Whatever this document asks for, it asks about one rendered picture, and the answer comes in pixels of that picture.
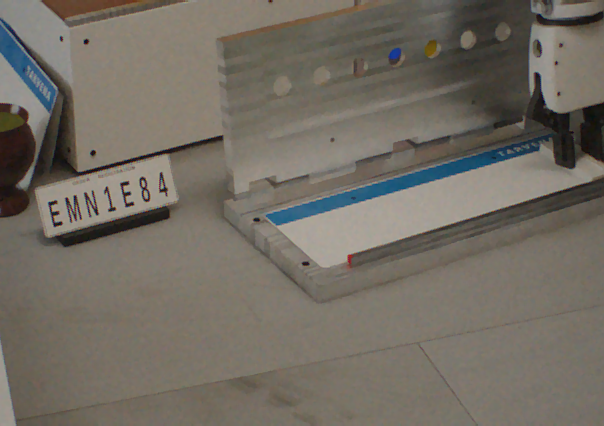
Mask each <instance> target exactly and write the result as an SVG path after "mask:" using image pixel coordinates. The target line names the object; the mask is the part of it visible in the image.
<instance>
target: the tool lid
mask: <svg viewBox="0 0 604 426"><path fill-rule="evenodd" d="M536 15H538V14H537V13H533V12H532V10H531V0H380V1H376V2H372V3H367V4H363V5H359V6H355V7H350V8H346V9H342V10H338V11H334V12H330V13H325V14H321V15H320V14H317V15H312V16H308V17H304V18H300V19H296V20H292V21H288V22H283V23H279V24H275V25H270V26H266V27H262V28H257V29H253V30H250V31H245V32H241V33H237V34H233V35H228V36H224V37H220V38H215V46H216V57H217V69H218V81H219V92H220V104H221V116H222V128H223V138H224V150H225V162H226V174H227V185H228V190H230V191H231V192H233V193H234V194H238V193H242V192H244V191H248V190H249V182H250V181H254V180H261V179H265V178H268V177H269V179H270V180H273V181H275V182H276V183H277V182H281V181H284V180H291V179H295V178H298V177H301V176H305V175H307V176H308V179H309V180H308V181H306V183H308V184H311V183H315V182H318V181H322V180H329V179H333V178H336V177H340V176H343V175H347V174H350V173H353V172H355V170H356V165H355V161H358V160H362V159H365V158H369V157H373V156H376V155H380V154H383V153H387V152H391V151H393V143H394V142H398V141H400V140H404V139H407V138H409V139H410V140H411V141H413V142H415V143H417V144H419V143H422V142H426V141H429V140H433V139H437V138H443V137H447V136H448V137H449V138H450V142H447V143H448V144H449V145H451V144H455V143H458V142H462V141H466V140H467V141H469V140H473V139H476V138H479V137H482V136H486V135H490V134H492V133H493V132H494V124H493V123H496V122H500V121H503V120H507V119H510V118H513V117H517V116H520V115H524V108H525V107H528V106H529V103H530V100H531V91H530V50H529V44H530V36H531V28H532V22H534V21H536ZM503 22H504V23H505V24H506V26H507V32H506V34H505V36H504V37H502V38H500V39H498V38H497V37H496V27H497V26H498V25H499V24H500V23H503ZM465 31H471V32H472V41H471V43H470V44H469V45H468V46H467V47H466V48H463V47H462V45H461V38H462V35H463V34H464V32H465ZM432 39H435V40H436V42H437V50H436V52H435V53H434V54H433V55H432V56H431V57H427V55H426V53H425V48H426V45H427V44H428V42H429V41H430V40H432ZM397 48H398V49H399V50H400V51H401V58H400V60H399V62H398V63H396V64H395V65H391V64H390V63H389V55H390V52H391V51H392V50H394V49H397ZM358 57H362V58H363V59H364V68H363V70H362V71H361V72H360V73H359V74H357V75H353V74H352V73H351V64H352V62H353V60H354V59H356V58H358ZM319 67H325V68H326V71H327V76H326V79H325V80H324V81H323V82H322V83H321V84H318V85H315V84H314V82H313V73H314V71H315V70H316V69H317V68H319ZM282 76H285V77H287V79H288V87H287V88H286V90H285V91H284V92H282V93H279V94H277V93H275V91H274V83H275V81H276V80H277V79H278V78H280V77H282Z"/></svg>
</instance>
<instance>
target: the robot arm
mask: <svg viewBox="0 0 604 426"><path fill-rule="evenodd" d="M531 10H532V12H533V13H537V14H538V15H536V21H534V22H532V28H531V36H530V44H529V50H530V91H531V100H530V103H529V106H528V108H527V110H526V113H525V116H526V117H527V118H528V119H531V120H534V121H537V122H539V123H541V125H543V126H544V127H545V128H546V129H547V131H548V132H550V133H552V142H553V156H554V160H555V164H556V165H559V166H562V167H564V168H567V169H570V170H571V169H574V168H575V152H574V137H573V136H572V135H569V116H570V112H572V111H576V110H579V109H582V111H583V118H584V120H585V122H582V123H580V138H581V151H582V152H584V153H587V154H588V155H590V156H592V157H593V158H595V159H596V160H597V161H600V160H602V132H601V126H603V125H604V11H602V10H604V0H531ZM544 106H547V113H544V112H543V111H542V109H543V107H544ZM558 114H559V121H558Z"/></svg>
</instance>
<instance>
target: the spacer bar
mask: <svg viewBox="0 0 604 426"><path fill-rule="evenodd" d="M540 152H541V153H542V154H544V156H546V157H547V158H549V159H551V160H552V161H554V162H555V160H554V156H553V142H552V141H549V142H545V143H543V144H541V148H540ZM574 152H575V168H574V169H571V170H570V169H567V168H564V167H563V168H564V169H566V170H567V171H569V172H570V173H572V174H573V175H574V176H576V177H577V178H579V179H580V180H582V181H583V182H585V183H587V182H591V181H594V180H597V179H599V178H603V177H604V165H603V164H602V163H600V162H599V161H597V160H596V159H595V158H593V157H592V156H590V155H588V154H587V153H584V152H582V151H581V150H579V149H577V148H576V147H574Z"/></svg>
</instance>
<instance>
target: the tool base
mask: <svg viewBox="0 0 604 426"><path fill-rule="evenodd" d="M527 108H528V107H527ZM527 108H524V115H520V116H517V117H513V118H510V119H507V120H504V121H500V122H496V123H493V124H494V132H493V133H492V134H490V135H486V136H482V137H479V138H476V139H473V140H469V141H467V140H466V141H462V142H458V143H455V144H451V145H449V144H448V143H447V142H450V138H449V137H448V136H447V137H443V138H437V139H433V140H430V141H426V142H422V143H419V144H415V145H411V144H409V143H408V142H407V141H405V140H403V141H399V142H397V143H393V151H391V152H387V153H384V154H380V155H376V156H373V157H369V158H366V159H362V160H358V161H355V165H356V170H355V172H353V173H350V174H347V175H343V176H340V177H336V178H333V179H329V180H322V181H318V182H315V183H311V184H308V183H306V181H308V180H309V179H308V176H307V175H305V176H301V177H298V178H295V179H292V180H284V181H281V182H277V183H273V184H271V183H269V182H268V181H267V180H256V181H253V182H249V190H248V191H244V192H242V193H238V194H235V195H233V199H229V200H226V201H224V217H225V218H226V219H227V220H228V221H230V222H231V223H232V224H233V225H234V226H235V227H236V228H237V229H238V230H239V231H241V232H243V234H244V235H245V236H246V237H247V238H248V239H249V240H250V241H251V242H252V243H254V244H255V245H256V246H257V247H258V248H259V249H260V250H261V251H262V252H263V253H264V254H266V255H267V256H268V257H269V258H270V259H271V260H272V261H273V262H274V263H275V264H276V265H278V266H279V267H280V268H281V269H282V270H283V271H284V272H285V273H286V274H287V275H288V276H290V277H291V278H292V279H293V280H294V281H296V282H297V284H298V285H299V286H301V287H302V288H303V289H304V290H305V291H306V292H307V293H308V294H309V295H310V296H311V297H313V298H314V299H315V300H316V301H317V302H318V303H322V302H325V301H328V300H331V299H335V298H338V297H341V296H344V295H347V294H350V293H353V292H356V291H359V290H362V289H366V288H369V287H372V286H375V285H378V284H381V283H385V282H388V281H391V280H394V279H397V278H400V277H406V276H409V275H412V274H415V273H419V272H422V271H425V270H428V269H431V268H435V267H438V266H441V265H443V264H446V263H450V262H453V261H456V260H459V259H462V258H465V257H469V256H472V255H475V254H478V253H481V252H484V251H487V250H490V249H493V248H496V247H500V246H503V245H506V244H509V243H512V242H515V241H518V240H521V239H524V238H527V237H530V236H534V235H537V234H540V233H543V232H546V231H548V230H552V229H555V228H558V227H561V226H568V225H571V224H573V223H576V222H579V221H583V220H586V219H589V218H592V217H595V216H598V215H601V214H604V188H601V189H598V190H593V191H589V192H586V193H583V194H579V195H576V196H573V197H571V198H567V199H564V200H561V201H558V202H554V203H551V204H548V205H546V206H542V207H539V208H536V209H532V210H529V211H526V212H523V213H519V214H516V215H514V216H511V217H507V218H504V219H501V220H497V221H494V222H491V223H488V224H484V225H482V226H479V227H476V228H472V229H466V230H463V231H459V232H456V233H453V234H449V235H446V236H444V237H441V238H437V239H434V240H431V241H428V242H424V243H421V244H418V245H414V246H411V247H408V248H405V249H401V250H399V251H396V252H393V253H389V254H386V255H383V256H380V257H376V258H373V259H370V260H366V261H363V262H360V263H357V264H353V265H350V263H348V262H346V263H343V264H339V265H336V266H333V267H330V268H326V269H323V268H320V267H319V266H318V265H317V264H316V263H315V262H313V261H312V260H311V259H310V258H309V257H308V256H307V255H306V254H304V253H303V252H302V251H301V250H300V249H299V248H298V247H297V246H296V245H295V244H294V243H293V242H292V241H291V240H290V239H288V238H287V237H286V236H285V235H284V234H283V233H282V232H281V231H278V230H277V229H276V228H275V227H274V226H273V225H272V224H270V223H269V222H268V221H267V220H266V219H265V218H264V214H266V213H270V212H273V211H277V210H280V209H284V208H287V207H291V206H294V205H297V204H301V203H304V202H308V201H311V200H315V199H318V198H322V197H325V196H329V195H332V194H336V193H339V192H343V191H346V190H350V189H352V188H356V187H359V186H363V185H366V184H370V183H373V182H377V181H384V180H387V179H391V178H395V177H398V176H401V175H404V174H408V173H411V172H415V171H418V170H422V169H425V168H429V167H432V166H436V165H439V164H443V163H445V162H449V161H452V160H456V159H459V158H463V157H466V156H470V155H473V154H477V153H480V152H483V151H487V150H490V149H494V148H497V147H501V146H504V145H511V144H514V143H517V142H521V141H524V140H528V139H531V138H535V137H538V136H542V135H544V134H548V133H550V132H548V131H547V129H546V128H545V127H544V126H543V125H541V123H539V122H537V121H534V120H531V119H528V118H527V117H526V116H525V113H526V110H527ZM254 218H259V219H260V221H259V222H253V221H252V220H253V219H254ZM302 262H309V265H308V266H302V265H301V263H302Z"/></svg>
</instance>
